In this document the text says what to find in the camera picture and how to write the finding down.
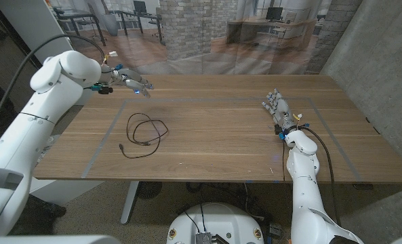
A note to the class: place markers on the white metal table leg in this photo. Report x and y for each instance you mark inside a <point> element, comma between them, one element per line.
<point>129,203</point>

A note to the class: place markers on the black round floor fan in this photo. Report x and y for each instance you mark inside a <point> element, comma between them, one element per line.
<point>148,189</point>

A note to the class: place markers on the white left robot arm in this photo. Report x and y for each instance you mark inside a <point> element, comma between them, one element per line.
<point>34,128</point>

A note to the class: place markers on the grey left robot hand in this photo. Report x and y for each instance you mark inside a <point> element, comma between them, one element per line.
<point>127,78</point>

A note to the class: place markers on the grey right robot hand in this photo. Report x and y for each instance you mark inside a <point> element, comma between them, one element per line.
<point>281,110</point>

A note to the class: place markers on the dark wooden door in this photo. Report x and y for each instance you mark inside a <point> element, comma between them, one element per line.
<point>4,54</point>

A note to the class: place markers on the printed office backdrop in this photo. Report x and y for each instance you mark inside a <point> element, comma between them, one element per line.
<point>194,37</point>

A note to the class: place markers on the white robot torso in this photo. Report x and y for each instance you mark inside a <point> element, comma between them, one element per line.
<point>216,223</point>

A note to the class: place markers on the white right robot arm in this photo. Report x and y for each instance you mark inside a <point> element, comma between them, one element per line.
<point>305,196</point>

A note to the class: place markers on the white cabinet panel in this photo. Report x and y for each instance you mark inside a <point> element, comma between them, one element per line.
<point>34,20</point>

